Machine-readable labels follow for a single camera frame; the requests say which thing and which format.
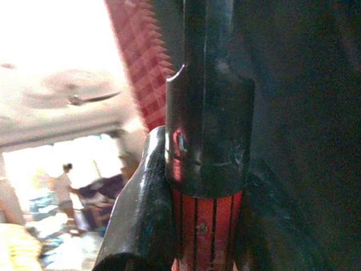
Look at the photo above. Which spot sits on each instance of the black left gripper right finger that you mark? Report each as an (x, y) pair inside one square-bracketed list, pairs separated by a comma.
[(265, 231)]

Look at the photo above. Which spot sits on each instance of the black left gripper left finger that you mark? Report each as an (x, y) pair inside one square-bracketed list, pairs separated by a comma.
[(141, 214)]

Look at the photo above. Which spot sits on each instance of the person in white shirt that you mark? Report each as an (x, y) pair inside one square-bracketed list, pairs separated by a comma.
[(64, 186)]

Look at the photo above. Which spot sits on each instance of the yellow striped cloth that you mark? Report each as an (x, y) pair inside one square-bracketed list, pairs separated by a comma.
[(15, 245)]

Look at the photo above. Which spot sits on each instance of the red brick pillar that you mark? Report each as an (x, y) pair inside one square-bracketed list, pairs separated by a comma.
[(141, 56)]

